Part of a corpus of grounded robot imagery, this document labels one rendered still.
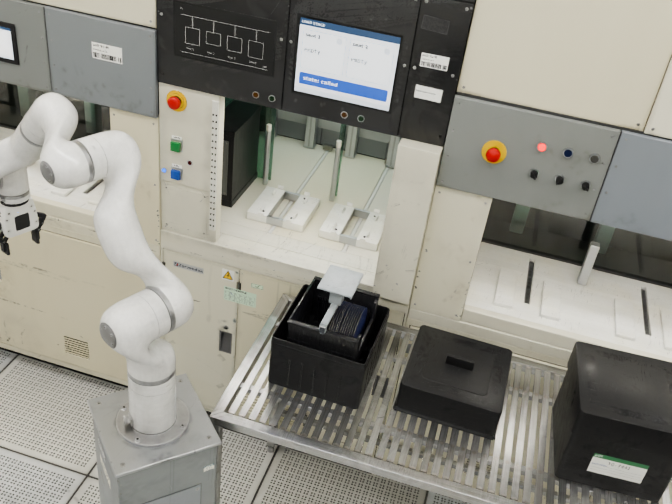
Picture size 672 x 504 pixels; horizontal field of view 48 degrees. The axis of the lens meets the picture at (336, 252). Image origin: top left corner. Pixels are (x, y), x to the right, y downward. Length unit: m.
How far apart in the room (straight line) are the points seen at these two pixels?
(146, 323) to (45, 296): 1.35
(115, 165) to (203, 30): 0.62
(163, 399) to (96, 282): 1.02
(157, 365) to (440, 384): 0.78
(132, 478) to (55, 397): 1.30
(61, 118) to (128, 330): 0.50
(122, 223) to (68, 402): 1.59
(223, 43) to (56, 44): 0.55
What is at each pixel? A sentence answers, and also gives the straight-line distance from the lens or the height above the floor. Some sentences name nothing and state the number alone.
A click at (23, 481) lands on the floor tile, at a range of 3.03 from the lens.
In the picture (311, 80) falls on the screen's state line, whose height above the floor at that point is 1.51.
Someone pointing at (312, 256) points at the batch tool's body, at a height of 0.87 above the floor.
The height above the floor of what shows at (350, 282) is 1.08.
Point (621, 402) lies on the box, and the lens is 2.07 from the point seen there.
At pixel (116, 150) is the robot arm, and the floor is 1.49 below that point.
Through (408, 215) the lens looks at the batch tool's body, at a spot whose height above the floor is 1.19.
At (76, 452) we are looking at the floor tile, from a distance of 3.08.
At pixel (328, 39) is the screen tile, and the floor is 1.64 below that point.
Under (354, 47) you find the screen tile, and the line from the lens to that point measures 2.12.
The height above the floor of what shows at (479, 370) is 0.86.
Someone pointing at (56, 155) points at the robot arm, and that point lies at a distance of 1.74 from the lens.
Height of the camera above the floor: 2.30
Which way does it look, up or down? 34 degrees down
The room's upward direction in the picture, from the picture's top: 8 degrees clockwise
